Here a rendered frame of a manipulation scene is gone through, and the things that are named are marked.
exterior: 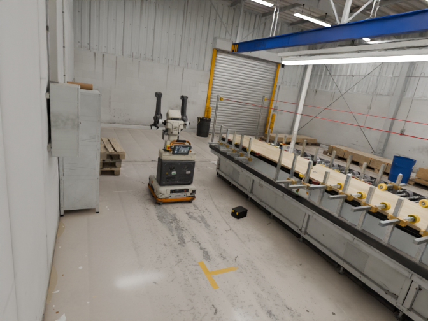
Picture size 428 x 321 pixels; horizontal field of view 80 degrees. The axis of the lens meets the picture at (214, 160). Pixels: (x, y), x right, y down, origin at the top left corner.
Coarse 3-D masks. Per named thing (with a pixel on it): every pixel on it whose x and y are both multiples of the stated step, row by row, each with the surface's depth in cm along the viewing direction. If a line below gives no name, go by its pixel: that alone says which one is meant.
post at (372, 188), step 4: (372, 188) 234; (368, 192) 237; (372, 192) 234; (368, 196) 237; (372, 196) 236; (368, 200) 237; (364, 212) 240; (360, 216) 243; (364, 216) 241; (360, 220) 243; (364, 220) 243; (360, 224) 243
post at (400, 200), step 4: (400, 200) 213; (396, 204) 216; (400, 204) 213; (396, 208) 216; (400, 208) 214; (396, 212) 216; (396, 216) 216; (388, 228) 222; (392, 228) 219; (388, 232) 222; (388, 236) 222; (384, 240) 224; (388, 240) 222
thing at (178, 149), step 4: (172, 148) 373; (176, 148) 372; (180, 148) 374; (184, 148) 377; (188, 148) 379; (172, 152) 376; (176, 152) 377; (180, 152) 379; (184, 152) 382; (188, 152) 385
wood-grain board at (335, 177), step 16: (256, 144) 489; (272, 160) 388; (288, 160) 392; (304, 160) 409; (320, 176) 331; (336, 176) 342; (352, 192) 286; (384, 192) 302; (416, 208) 264; (416, 224) 224
